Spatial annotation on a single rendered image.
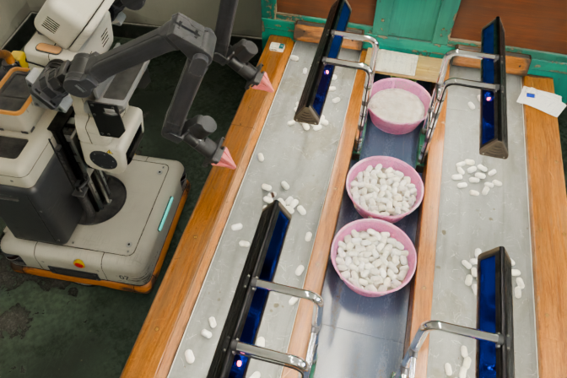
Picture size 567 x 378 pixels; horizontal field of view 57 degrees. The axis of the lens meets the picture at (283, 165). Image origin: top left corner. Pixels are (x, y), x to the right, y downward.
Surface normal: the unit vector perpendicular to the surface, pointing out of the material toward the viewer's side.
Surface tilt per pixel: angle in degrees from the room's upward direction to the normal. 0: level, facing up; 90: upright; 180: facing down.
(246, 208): 0
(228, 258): 0
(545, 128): 0
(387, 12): 90
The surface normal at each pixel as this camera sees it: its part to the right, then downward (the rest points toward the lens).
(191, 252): 0.00, -0.64
